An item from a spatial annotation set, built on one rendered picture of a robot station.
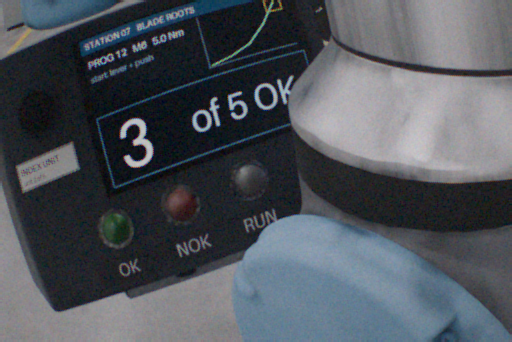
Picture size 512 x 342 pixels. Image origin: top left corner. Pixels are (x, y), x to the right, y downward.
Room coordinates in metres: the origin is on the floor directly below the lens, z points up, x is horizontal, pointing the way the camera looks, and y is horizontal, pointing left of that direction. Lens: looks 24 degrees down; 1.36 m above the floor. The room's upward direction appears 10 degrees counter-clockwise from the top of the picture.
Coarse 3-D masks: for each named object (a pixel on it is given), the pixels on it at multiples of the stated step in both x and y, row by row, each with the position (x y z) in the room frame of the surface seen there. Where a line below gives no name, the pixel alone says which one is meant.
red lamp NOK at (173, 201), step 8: (176, 184) 0.51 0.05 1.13; (184, 184) 0.51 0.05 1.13; (168, 192) 0.51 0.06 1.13; (176, 192) 0.50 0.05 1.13; (184, 192) 0.51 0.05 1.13; (192, 192) 0.51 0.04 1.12; (168, 200) 0.50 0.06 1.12; (176, 200) 0.50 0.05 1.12; (184, 200) 0.50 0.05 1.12; (192, 200) 0.50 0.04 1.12; (168, 208) 0.50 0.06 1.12; (176, 208) 0.50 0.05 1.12; (184, 208) 0.50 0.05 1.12; (192, 208) 0.50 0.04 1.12; (168, 216) 0.50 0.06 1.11; (176, 216) 0.50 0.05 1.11; (184, 216) 0.50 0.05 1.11; (192, 216) 0.50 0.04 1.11; (176, 224) 0.50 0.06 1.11; (184, 224) 0.50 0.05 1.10
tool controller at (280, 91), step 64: (192, 0) 0.56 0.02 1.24; (256, 0) 0.57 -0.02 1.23; (0, 64) 0.50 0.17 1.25; (64, 64) 0.51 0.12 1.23; (128, 64) 0.53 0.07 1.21; (192, 64) 0.54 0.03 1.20; (256, 64) 0.56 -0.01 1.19; (0, 128) 0.48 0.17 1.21; (64, 128) 0.50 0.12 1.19; (192, 128) 0.53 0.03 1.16; (256, 128) 0.54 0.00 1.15; (64, 192) 0.48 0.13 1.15; (128, 192) 0.50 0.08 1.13; (64, 256) 0.47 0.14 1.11; (128, 256) 0.48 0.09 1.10; (192, 256) 0.50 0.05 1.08
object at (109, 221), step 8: (104, 216) 0.49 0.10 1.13; (112, 216) 0.48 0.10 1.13; (120, 216) 0.49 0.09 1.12; (128, 216) 0.49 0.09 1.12; (104, 224) 0.48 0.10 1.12; (112, 224) 0.48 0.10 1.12; (120, 224) 0.48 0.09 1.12; (128, 224) 0.49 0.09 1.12; (104, 232) 0.48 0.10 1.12; (112, 232) 0.48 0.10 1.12; (120, 232) 0.48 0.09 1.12; (128, 232) 0.48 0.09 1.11; (104, 240) 0.48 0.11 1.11; (112, 240) 0.48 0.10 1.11; (120, 240) 0.48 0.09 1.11; (128, 240) 0.49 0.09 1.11
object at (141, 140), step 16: (160, 96) 0.53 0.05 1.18; (112, 112) 0.51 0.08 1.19; (128, 112) 0.52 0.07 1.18; (144, 112) 0.52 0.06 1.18; (160, 112) 0.52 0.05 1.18; (112, 128) 0.51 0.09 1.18; (128, 128) 0.51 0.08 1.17; (144, 128) 0.52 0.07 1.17; (160, 128) 0.52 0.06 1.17; (112, 144) 0.50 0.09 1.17; (128, 144) 0.51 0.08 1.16; (144, 144) 0.51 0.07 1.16; (160, 144) 0.52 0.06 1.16; (112, 160) 0.50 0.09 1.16; (128, 160) 0.51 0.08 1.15; (144, 160) 0.51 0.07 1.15; (160, 160) 0.51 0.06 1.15; (176, 160) 0.52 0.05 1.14; (112, 176) 0.50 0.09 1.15; (128, 176) 0.50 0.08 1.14; (144, 176) 0.51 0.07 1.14
